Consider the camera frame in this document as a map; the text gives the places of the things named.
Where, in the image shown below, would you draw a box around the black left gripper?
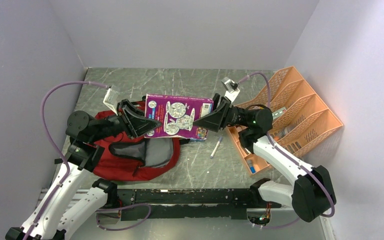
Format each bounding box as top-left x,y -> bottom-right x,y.
89,98 -> 161,142

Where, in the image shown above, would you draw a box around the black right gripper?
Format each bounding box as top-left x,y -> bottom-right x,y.
189,93 -> 249,132

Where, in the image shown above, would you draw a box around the red student backpack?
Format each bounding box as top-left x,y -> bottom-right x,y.
65,110 -> 189,182

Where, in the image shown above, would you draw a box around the purple puzzle book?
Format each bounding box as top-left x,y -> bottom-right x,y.
144,94 -> 214,139

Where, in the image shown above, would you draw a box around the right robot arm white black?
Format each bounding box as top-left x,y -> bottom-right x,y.
193,94 -> 337,223

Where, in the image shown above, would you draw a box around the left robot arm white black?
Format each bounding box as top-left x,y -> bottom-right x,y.
4,100 -> 162,240

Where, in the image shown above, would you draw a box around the blue white marker pen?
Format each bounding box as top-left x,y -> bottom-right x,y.
210,136 -> 223,159

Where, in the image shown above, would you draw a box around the blue highlighter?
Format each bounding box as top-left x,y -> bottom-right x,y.
190,136 -> 207,142

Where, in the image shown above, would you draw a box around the blue glue stick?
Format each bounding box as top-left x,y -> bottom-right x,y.
246,159 -> 256,174

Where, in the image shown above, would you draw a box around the white green ruler case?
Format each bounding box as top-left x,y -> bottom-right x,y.
272,107 -> 287,121

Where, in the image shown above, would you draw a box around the orange plastic desk organizer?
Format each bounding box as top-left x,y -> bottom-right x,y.
238,66 -> 343,158

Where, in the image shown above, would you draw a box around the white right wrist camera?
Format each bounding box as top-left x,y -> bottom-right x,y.
221,77 -> 240,103

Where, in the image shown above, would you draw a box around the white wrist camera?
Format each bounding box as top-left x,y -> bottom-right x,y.
221,77 -> 240,103
102,85 -> 120,115

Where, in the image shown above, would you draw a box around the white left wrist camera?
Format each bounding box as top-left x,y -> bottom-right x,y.
102,85 -> 120,115

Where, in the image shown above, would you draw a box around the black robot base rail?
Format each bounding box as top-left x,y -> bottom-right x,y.
39,188 -> 282,221

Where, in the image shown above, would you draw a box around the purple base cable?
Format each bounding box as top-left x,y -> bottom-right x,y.
95,203 -> 152,232

